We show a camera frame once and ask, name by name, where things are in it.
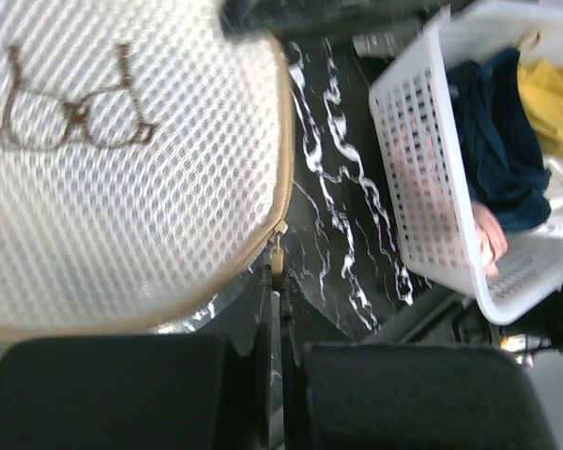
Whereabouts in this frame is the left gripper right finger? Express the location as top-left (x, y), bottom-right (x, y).
top-left (280, 275), bottom-right (557, 449)

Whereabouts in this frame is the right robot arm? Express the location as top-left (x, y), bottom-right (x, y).
top-left (219, 0), bottom-right (467, 38)

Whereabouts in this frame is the yellow garment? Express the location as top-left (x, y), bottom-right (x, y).
top-left (517, 59), bottom-right (563, 159)

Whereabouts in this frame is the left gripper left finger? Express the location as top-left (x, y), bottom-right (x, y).
top-left (0, 266), bottom-right (272, 449)

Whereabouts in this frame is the navy blue garment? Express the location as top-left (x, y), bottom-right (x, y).
top-left (447, 47), bottom-right (552, 233)

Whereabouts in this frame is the white plastic laundry basket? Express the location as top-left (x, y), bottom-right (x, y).
top-left (369, 1), bottom-right (563, 325)

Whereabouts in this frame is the white mesh laundry bag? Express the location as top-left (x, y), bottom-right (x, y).
top-left (0, 1), bottom-right (295, 343)

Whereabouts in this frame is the pink garment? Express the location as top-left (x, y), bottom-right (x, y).
top-left (384, 126), bottom-right (509, 278)

